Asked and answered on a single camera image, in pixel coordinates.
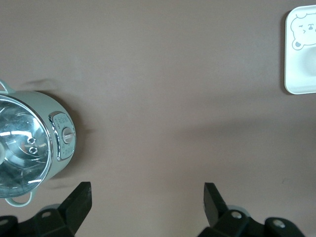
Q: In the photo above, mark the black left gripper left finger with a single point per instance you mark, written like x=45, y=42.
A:
x=71, y=209

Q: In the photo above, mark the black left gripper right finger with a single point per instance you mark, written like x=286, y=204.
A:
x=214, y=207

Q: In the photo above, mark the cream bear print tray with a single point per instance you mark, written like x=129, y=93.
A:
x=292, y=74

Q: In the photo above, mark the grey pot with glass lid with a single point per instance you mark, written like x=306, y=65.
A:
x=61, y=163

